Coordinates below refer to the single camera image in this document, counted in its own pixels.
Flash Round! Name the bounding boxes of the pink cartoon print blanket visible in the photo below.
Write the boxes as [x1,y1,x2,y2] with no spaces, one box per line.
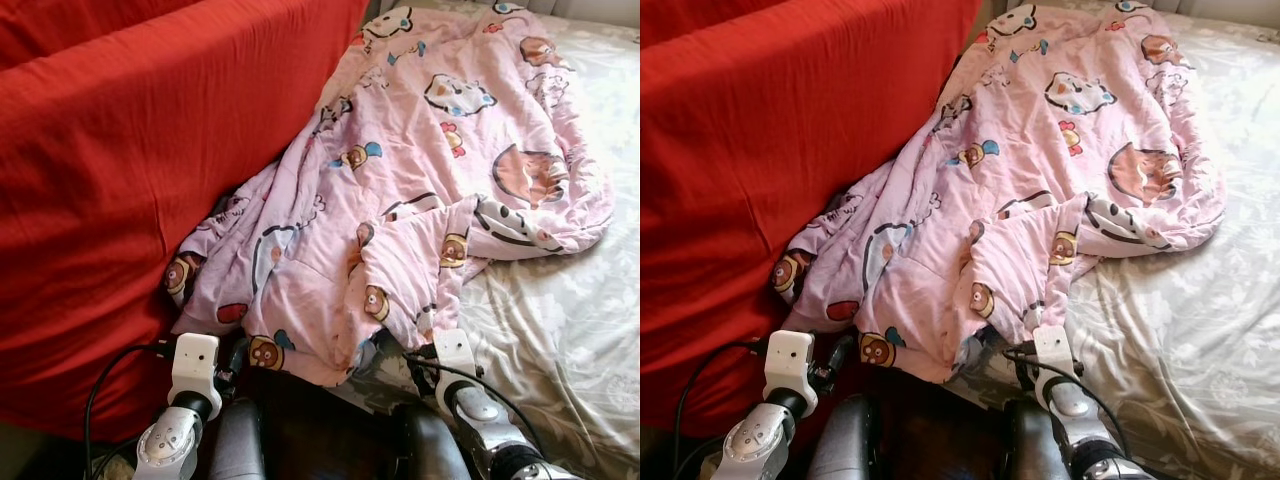
[163,2,616,389]
[770,0,1229,386]

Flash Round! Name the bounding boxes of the robot left leg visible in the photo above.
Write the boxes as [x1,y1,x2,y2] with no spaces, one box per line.
[208,398,268,480]
[805,393,883,480]

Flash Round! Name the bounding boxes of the robot leg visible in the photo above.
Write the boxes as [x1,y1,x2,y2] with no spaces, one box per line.
[1003,398,1066,480]
[805,393,883,480]
[208,398,268,480]
[398,403,473,480]

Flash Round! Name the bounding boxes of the robot right leg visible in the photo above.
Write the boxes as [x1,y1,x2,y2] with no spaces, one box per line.
[1003,398,1066,480]
[398,403,473,480]

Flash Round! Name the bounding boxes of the floral patterned bed sheet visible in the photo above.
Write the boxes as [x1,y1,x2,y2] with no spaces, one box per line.
[945,0,1280,480]
[330,0,641,480]

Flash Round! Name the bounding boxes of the small red cushion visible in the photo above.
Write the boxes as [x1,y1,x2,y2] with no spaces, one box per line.
[640,0,746,49]
[0,0,206,71]

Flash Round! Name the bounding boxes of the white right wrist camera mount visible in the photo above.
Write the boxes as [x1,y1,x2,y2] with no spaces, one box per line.
[432,328,481,401]
[1030,325,1079,396]

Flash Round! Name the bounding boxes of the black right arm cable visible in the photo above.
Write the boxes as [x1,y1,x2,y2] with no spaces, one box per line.
[1003,348,1136,466]
[405,355,551,466]

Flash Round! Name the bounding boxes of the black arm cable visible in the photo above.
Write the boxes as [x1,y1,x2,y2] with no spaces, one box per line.
[405,355,551,466]
[83,342,176,480]
[672,340,769,480]
[1003,348,1136,466]

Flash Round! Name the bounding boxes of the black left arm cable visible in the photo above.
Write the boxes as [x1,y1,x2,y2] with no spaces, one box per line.
[83,342,176,480]
[672,340,769,480]

